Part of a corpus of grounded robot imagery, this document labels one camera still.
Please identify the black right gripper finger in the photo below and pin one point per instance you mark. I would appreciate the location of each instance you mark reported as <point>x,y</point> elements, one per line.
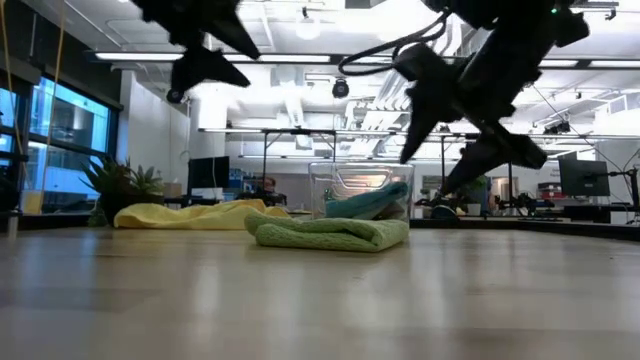
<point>500,150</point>
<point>435,95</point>

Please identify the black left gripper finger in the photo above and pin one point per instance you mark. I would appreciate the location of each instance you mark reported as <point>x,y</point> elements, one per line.
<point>205,67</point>
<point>232,35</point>

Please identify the grey microfiber towel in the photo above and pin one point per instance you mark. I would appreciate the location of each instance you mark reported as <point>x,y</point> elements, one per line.
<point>392,212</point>

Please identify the teal microfiber towel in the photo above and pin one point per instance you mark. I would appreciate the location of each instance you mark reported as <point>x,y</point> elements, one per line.
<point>370,202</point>

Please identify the lime green microfiber towel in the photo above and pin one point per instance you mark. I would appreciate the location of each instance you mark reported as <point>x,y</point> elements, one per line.
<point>325,235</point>

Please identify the background black robot arm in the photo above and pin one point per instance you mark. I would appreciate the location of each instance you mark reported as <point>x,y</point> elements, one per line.
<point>525,202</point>

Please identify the yellow microfiber towel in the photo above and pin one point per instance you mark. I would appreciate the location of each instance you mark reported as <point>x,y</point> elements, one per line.
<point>190,216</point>

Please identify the black ceiling spotlight cluster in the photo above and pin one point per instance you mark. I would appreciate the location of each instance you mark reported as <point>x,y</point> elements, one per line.
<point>557,128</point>

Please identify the overhead light bar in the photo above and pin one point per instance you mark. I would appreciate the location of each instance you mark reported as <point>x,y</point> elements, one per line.
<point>295,58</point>

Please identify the black computer monitor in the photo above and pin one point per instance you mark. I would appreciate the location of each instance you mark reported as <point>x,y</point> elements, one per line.
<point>209,172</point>
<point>584,177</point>

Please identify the clear plastic bin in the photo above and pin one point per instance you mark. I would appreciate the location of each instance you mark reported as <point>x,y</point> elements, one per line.
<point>360,172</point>

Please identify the cardboard box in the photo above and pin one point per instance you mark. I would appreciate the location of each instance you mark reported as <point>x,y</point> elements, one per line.
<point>172,190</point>

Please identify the person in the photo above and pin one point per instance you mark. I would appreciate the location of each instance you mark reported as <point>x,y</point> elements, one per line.
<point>269,186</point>

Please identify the large glass window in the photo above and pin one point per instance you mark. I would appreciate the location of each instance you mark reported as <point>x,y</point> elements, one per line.
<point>70,120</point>

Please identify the potted succulent plant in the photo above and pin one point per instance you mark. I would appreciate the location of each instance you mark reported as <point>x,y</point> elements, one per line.
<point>125,195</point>

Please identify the black round ceiling camera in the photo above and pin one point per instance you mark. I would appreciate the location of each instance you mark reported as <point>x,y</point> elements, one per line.
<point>340,89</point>
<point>175,97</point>

